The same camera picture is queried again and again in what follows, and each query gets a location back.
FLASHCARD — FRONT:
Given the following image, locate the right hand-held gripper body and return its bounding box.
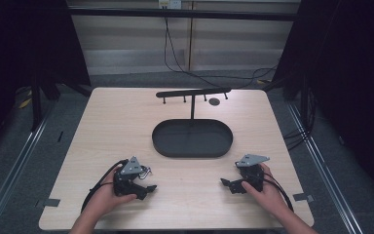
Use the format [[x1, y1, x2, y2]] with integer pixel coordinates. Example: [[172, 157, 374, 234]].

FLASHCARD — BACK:
[[235, 153, 271, 193]]

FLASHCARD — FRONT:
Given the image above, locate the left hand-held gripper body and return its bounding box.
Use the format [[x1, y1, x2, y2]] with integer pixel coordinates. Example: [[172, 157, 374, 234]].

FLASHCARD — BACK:
[[112, 155, 145, 198]]

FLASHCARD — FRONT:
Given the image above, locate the black hook rack with tray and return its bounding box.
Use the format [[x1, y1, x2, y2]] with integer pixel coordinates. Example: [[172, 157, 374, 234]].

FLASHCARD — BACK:
[[151, 87, 235, 160]]

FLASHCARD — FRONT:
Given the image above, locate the person's right hand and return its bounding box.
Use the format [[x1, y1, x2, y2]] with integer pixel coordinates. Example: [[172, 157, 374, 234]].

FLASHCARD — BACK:
[[241, 162, 290, 219]]

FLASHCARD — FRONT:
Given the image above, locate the person's left hand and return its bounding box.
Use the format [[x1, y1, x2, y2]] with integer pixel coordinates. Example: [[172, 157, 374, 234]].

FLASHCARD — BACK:
[[89, 167, 138, 218]]

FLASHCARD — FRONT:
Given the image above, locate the grey tape piece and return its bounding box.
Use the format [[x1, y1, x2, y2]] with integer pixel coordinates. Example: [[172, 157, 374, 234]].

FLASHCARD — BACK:
[[35, 197, 61, 209], [292, 192, 316, 204]]

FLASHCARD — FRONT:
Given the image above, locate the black metal stand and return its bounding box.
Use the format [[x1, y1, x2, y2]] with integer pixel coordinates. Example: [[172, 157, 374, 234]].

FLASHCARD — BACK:
[[28, 71, 62, 133]]

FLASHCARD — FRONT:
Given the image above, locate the yellow object on floor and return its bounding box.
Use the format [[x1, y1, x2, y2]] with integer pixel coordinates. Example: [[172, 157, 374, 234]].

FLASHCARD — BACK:
[[17, 97, 34, 110]]

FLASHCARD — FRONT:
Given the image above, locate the dark curtain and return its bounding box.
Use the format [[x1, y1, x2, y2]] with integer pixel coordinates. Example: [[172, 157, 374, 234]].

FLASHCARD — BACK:
[[271, 0, 374, 199], [0, 0, 93, 162]]

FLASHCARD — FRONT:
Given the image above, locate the left hand-held gripper black cable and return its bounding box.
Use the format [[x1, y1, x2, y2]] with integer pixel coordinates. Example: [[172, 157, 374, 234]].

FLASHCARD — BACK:
[[80, 158, 130, 214]]

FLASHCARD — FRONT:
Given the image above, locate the hand-held gripper black cable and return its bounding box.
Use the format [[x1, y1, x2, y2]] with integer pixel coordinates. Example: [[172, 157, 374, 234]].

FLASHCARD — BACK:
[[80, 158, 130, 214], [261, 171, 295, 214]]

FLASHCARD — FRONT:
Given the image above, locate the right hand-held gripper black cable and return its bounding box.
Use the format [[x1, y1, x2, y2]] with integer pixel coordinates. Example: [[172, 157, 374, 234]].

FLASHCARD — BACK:
[[261, 171, 295, 214]]

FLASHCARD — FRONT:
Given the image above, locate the bundle of black cables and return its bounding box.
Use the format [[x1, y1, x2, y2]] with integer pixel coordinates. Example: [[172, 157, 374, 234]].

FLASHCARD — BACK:
[[281, 77, 319, 152]]

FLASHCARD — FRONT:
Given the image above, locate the metal floor rail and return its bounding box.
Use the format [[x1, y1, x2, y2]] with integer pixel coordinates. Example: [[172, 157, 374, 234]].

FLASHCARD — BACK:
[[286, 100, 366, 234], [0, 103, 56, 234]]

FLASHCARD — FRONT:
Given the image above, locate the black wall cable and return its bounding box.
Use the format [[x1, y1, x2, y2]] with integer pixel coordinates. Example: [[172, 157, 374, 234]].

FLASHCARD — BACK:
[[163, 15, 279, 90]]

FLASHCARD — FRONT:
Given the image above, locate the black horizontal frame bar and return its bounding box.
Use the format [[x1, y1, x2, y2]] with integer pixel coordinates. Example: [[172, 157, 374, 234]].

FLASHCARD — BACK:
[[67, 7, 302, 22]]

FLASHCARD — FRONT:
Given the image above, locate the white wall outlet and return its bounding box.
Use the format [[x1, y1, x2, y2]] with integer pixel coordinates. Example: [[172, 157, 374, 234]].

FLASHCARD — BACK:
[[158, 0, 183, 10]]

